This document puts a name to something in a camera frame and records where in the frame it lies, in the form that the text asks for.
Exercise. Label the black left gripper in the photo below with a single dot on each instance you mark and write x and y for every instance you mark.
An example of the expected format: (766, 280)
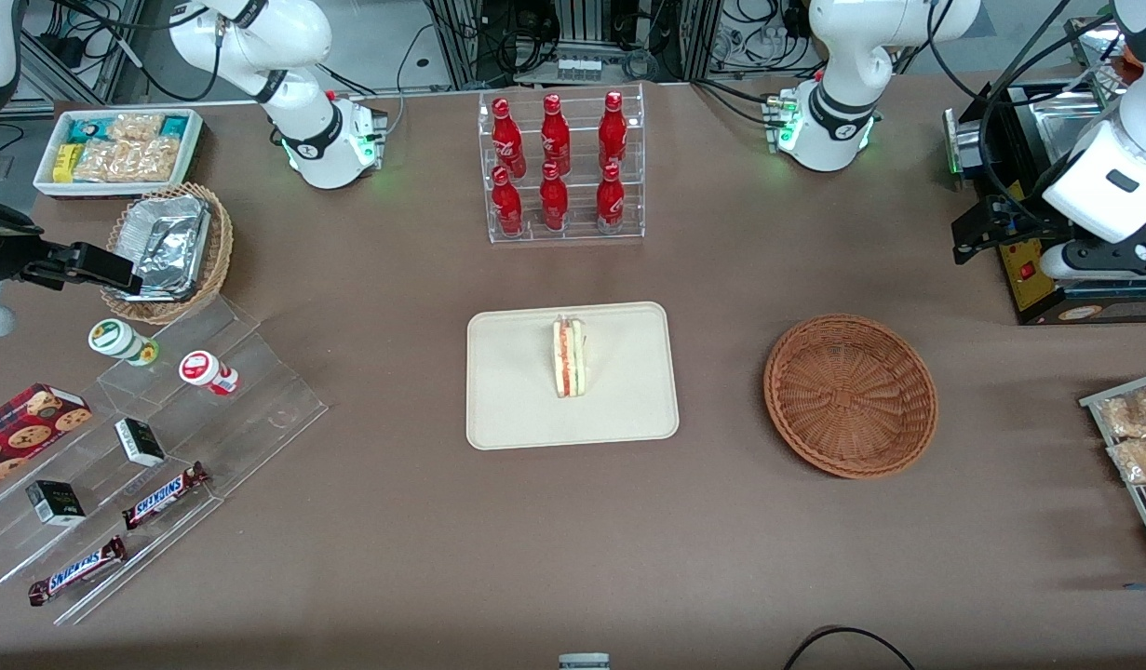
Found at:
(1020, 220)

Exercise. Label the triangular sandwich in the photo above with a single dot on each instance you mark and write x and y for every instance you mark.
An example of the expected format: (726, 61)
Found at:
(570, 358)

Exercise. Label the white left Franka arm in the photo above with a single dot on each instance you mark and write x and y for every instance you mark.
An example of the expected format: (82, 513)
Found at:
(842, 56)

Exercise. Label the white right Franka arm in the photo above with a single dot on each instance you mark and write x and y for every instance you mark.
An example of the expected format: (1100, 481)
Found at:
(256, 37)

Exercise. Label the aluminium foil tray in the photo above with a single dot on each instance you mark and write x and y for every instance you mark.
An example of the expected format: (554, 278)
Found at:
(172, 242)

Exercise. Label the light wicker basket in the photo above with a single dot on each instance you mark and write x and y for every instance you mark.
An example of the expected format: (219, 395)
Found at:
(219, 251)

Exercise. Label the brown wicker basket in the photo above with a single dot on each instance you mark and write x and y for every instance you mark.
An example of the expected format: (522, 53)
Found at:
(852, 400)

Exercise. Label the beige plastic tray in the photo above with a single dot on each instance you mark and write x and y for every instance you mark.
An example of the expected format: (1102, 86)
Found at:
(517, 381)

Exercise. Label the green lid drink cup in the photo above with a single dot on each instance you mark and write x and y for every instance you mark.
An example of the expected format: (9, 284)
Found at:
(114, 339)

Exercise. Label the black hot food display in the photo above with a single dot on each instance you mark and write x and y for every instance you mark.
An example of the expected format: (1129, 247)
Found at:
(1019, 298)

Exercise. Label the white snack box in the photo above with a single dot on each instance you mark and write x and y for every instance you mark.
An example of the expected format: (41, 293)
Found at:
(116, 188)

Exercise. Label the large rice cracker bag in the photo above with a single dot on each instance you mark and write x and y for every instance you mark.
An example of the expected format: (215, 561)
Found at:
(126, 160)

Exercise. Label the yellow snack pack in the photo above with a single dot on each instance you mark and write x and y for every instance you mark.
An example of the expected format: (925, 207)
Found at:
(65, 163)

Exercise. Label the steel food pan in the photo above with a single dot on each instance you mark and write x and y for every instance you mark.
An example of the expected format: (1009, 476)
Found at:
(1061, 126)

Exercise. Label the red lid drink cup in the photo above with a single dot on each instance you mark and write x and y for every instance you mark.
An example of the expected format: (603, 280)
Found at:
(200, 368)

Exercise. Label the large teal snack pack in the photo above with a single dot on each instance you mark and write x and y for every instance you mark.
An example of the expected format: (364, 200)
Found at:
(87, 130)

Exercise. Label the small rice cracker bag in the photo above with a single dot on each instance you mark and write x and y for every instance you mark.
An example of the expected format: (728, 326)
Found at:
(137, 127)

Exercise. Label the small teal snack pack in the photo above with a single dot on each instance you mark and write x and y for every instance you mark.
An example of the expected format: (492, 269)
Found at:
(175, 127)

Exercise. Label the small black box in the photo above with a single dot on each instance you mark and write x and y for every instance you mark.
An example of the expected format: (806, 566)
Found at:
(56, 502)
(141, 442)

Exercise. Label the red cookie box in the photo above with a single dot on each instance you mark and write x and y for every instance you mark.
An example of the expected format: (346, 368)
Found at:
(23, 430)

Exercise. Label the clear acrylic step display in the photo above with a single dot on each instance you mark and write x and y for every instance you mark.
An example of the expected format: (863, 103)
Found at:
(256, 400)

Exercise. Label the Snickers chocolate bar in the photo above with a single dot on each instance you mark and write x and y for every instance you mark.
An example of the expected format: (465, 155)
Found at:
(163, 496)
(77, 570)

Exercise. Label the fried snack pack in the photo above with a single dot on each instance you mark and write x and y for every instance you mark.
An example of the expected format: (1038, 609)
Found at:
(1140, 461)
(1136, 414)

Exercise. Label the aluminium equipment rack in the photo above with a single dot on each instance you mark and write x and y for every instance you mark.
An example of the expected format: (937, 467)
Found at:
(698, 37)

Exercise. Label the red cola bottle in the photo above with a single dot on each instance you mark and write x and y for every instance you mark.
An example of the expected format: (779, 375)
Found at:
(610, 203)
(555, 135)
(554, 203)
(613, 130)
(507, 207)
(507, 140)

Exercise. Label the clear acrylic bottle rack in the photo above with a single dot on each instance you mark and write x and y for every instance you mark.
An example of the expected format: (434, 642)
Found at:
(577, 237)

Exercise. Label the white power strip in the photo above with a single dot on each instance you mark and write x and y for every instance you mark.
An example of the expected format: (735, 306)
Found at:
(579, 70)

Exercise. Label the grey device top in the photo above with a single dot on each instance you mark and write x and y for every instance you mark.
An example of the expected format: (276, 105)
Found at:
(584, 663)

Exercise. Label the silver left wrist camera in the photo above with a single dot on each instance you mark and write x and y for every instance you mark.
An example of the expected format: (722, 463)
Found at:
(1054, 263)

